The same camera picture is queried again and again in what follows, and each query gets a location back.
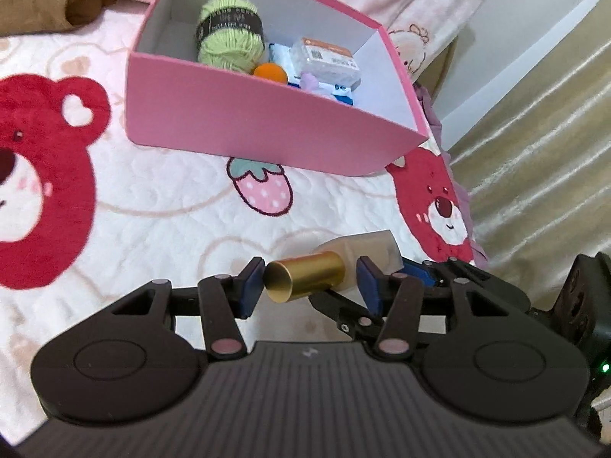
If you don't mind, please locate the clear plastic box orange label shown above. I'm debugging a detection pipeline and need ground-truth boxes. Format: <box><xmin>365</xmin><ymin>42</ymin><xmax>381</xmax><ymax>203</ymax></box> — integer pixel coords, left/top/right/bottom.
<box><xmin>289</xmin><ymin>35</ymin><xmax>362</xmax><ymax>87</ymax></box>

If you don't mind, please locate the green yarn ball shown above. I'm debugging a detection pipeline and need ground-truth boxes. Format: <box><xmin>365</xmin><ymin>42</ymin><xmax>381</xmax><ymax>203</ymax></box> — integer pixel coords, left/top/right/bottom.
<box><xmin>196</xmin><ymin>0</ymin><xmax>267</xmax><ymax>74</ymax></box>

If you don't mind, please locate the red bear print blanket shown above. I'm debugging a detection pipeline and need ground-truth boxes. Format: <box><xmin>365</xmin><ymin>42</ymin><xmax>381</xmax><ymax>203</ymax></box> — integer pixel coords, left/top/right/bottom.
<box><xmin>0</xmin><ymin>0</ymin><xmax>483</xmax><ymax>440</ymax></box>

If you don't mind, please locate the beige curtain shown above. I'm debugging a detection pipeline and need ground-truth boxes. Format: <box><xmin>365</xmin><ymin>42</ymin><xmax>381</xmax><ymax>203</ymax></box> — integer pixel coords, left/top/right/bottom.
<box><xmin>449</xmin><ymin>0</ymin><xmax>611</xmax><ymax>297</ymax></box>

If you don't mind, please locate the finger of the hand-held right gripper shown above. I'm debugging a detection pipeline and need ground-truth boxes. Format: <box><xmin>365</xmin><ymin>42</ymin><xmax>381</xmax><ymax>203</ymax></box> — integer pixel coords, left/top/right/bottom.
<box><xmin>394</xmin><ymin>256</ymin><xmax>532</xmax><ymax>307</ymax></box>
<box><xmin>308</xmin><ymin>289</ymin><xmax>385</xmax><ymax>344</ymax></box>

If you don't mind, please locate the blue wet wipes pack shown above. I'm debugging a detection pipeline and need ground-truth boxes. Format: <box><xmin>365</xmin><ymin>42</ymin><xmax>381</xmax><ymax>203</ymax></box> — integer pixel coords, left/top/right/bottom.
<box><xmin>268</xmin><ymin>42</ymin><xmax>358</xmax><ymax>106</ymax></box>

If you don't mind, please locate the pink cardboard box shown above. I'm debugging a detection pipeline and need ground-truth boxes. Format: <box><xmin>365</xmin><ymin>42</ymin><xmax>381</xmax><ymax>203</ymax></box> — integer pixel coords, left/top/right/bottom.
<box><xmin>125</xmin><ymin>0</ymin><xmax>430</xmax><ymax>178</ymax></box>

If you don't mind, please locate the orange makeup sponge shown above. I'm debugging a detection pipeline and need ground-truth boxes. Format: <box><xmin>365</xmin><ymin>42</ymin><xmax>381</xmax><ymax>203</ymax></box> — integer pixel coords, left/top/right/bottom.
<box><xmin>253</xmin><ymin>63</ymin><xmax>289</xmax><ymax>85</ymax></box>

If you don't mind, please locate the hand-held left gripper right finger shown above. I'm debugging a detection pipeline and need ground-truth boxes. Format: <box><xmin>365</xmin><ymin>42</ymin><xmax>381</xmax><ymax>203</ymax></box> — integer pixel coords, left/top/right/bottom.
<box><xmin>356</xmin><ymin>256</ymin><xmax>528</xmax><ymax>358</ymax></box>

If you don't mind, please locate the foundation bottle with gold cap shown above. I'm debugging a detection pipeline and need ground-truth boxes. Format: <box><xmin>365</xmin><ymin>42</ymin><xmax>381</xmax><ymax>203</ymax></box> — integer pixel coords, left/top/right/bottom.
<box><xmin>263</xmin><ymin>230</ymin><xmax>404</xmax><ymax>303</ymax></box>

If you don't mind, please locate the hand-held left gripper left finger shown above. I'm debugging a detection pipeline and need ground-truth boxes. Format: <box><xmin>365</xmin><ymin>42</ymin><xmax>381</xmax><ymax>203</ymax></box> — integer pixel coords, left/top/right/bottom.
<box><xmin>111</xmin><ymin>256</ymin><xmax>266</xmax><ymax>361</ymax></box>

